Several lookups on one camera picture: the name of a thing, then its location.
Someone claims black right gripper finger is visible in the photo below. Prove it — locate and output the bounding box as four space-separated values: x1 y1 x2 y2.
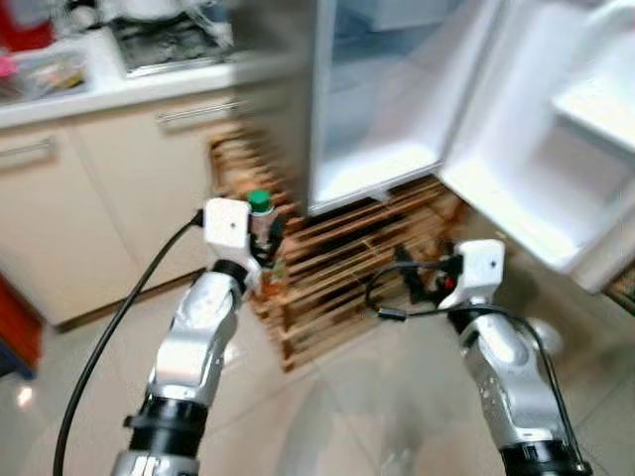
394 245 428 301

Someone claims cream base cabinet run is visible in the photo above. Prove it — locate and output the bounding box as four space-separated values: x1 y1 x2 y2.
0 87 259 330

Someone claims green capped drink bottle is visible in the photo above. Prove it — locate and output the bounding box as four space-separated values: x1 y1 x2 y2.
245 189 291 300

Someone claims red floor object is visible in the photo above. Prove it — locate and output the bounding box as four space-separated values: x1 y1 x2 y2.
0 276 47 380

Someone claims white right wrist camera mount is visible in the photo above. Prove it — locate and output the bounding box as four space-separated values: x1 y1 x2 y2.
450 239 506 311

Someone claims steel gas stove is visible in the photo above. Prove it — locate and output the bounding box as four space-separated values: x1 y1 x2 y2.
107 12 237 78

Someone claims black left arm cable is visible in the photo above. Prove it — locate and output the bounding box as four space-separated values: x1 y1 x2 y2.
52 210 207 476

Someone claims white cooking pot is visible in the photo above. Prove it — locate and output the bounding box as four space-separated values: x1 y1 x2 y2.
97 0 191 23

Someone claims dark grey small fridge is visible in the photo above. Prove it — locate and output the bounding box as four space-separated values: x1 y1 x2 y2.
230 0 502 217

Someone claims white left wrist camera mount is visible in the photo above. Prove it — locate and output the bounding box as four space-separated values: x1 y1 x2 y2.
202 197 252 265

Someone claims red kitchen item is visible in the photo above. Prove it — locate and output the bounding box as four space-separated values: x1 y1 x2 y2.
0 0 59 53

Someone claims white fridge door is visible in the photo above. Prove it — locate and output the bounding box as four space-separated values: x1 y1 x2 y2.
440 0 635 296

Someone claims clear food container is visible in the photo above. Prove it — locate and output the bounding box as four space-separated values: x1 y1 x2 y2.
0 50 88 102

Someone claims metal cabinet handle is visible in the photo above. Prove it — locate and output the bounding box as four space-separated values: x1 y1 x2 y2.
0 137 59 168
156 96 241 128

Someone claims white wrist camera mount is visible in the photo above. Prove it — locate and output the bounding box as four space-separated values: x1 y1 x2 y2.
450 239 506 311
202 197 252 265

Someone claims wooden wine rack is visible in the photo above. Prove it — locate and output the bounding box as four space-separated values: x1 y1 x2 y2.
206 129 472 375

